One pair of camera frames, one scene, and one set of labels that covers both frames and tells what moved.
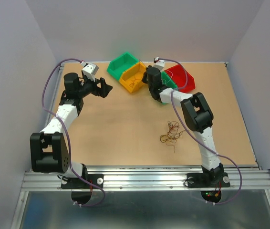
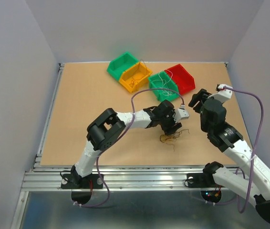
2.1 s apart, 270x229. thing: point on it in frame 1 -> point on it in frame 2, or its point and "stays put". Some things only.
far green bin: [116, 67] stays put
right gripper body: [144, 79] -> [202, 100]
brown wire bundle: [173, 133] stays put
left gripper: [103, 91] -> [173, 126]
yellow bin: [131, 78] stays put
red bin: [184, 82] stays put
